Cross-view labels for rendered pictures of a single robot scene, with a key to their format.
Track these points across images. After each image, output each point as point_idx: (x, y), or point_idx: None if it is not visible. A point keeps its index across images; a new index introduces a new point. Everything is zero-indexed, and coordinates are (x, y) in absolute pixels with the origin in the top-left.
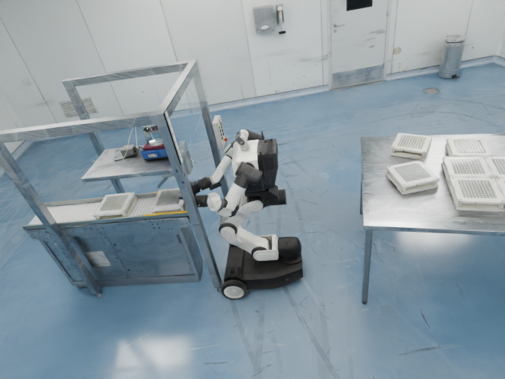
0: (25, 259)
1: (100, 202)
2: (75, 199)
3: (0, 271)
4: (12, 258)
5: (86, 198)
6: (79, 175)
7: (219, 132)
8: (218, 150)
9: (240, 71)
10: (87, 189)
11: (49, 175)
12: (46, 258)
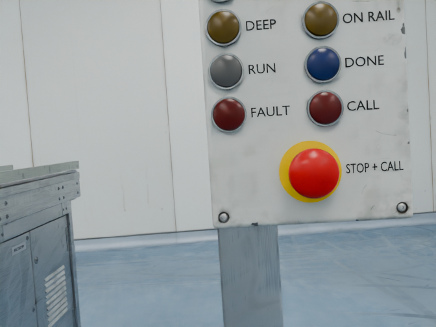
0: (168, 296)
1: (12, 181)
2: (48, 165)
3: (151, 287)
4: (178, 287)
5: (33, 167)
6: (435, 274)
7: (200, 36)
8: (235, 242)
9: None
10: (386, 294)
11: (417, 252)
12: (161, 312)
